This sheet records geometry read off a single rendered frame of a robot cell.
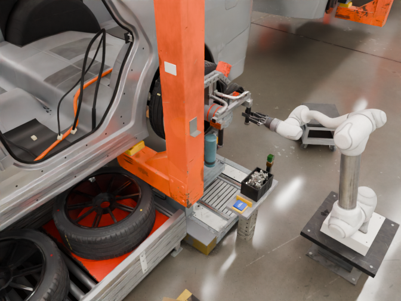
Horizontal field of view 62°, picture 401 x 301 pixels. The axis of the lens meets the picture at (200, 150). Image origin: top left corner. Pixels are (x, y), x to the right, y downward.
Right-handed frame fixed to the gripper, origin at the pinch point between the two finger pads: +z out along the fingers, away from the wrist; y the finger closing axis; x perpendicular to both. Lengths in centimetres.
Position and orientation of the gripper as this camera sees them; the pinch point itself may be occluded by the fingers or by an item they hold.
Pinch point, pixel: (247, 113)
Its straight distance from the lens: 246.5
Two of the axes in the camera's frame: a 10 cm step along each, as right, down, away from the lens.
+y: 6.2, -5.0, 6.0
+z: -7.8, -4.0, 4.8
